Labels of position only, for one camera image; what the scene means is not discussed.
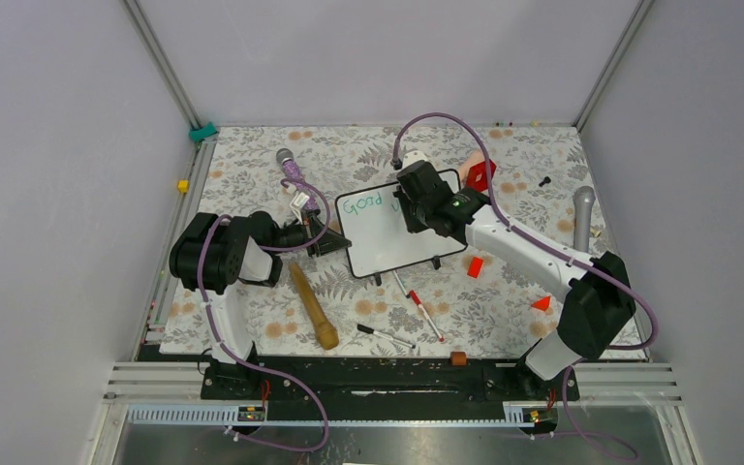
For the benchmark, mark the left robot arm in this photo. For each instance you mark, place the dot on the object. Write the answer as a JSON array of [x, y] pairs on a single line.
[[216, 252]]

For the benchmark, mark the red rectangular block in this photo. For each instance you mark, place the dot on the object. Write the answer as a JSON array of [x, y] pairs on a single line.
[[475, 266]]

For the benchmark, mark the white whiteboard black frame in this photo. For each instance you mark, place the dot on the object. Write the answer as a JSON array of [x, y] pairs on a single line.
[[373, 221]]

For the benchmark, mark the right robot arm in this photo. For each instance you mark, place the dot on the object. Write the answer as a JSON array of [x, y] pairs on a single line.
[[593, 291]]

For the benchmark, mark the red square block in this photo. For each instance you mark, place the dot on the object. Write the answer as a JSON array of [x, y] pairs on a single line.
[[477, 176]]

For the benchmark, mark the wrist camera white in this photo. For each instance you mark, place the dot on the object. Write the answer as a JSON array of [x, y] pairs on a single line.
[[405, 159], [298, 206]]

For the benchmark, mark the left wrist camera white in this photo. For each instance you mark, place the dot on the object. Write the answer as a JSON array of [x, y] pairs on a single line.
[[298, 206]]

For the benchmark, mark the blue capped marker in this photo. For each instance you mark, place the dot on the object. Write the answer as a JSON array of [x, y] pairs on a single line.
[[400, 283]]

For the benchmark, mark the brown small block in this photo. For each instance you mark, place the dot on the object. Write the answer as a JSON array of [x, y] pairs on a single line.
[[458, 358]]

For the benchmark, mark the red capped marker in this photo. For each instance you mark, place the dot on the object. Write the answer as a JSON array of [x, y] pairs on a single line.
[[424, 312]]

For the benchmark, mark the yellow small cube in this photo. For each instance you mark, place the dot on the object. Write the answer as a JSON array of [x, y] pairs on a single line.
[[183, 186]]

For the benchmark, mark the floral patterned mat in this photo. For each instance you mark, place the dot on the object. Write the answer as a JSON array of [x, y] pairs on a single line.
[[486, 317]]

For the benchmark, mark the silver grey microphone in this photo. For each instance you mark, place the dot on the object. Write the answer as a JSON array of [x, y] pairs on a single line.
[[583, 202]]

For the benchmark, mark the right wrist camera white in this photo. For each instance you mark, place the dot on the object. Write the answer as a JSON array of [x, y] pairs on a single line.
[[405, 159]]

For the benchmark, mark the black capped marker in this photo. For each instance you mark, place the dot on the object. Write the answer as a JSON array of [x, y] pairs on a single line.
[[391, 338]]

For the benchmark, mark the teal clamp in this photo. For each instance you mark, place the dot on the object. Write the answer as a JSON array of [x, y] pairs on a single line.
[[203, 132]]

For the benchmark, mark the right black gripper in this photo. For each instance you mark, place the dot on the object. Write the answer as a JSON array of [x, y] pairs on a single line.
[[413, 225]]

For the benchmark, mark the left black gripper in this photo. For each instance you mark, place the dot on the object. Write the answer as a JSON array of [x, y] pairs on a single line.
[[326, 242]]

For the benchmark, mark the red wedge block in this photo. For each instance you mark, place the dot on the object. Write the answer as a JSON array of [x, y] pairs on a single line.
[[542, 304]]

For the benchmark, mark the purple glitter microphone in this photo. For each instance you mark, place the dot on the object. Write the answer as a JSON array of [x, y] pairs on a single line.
[[292, 170]]

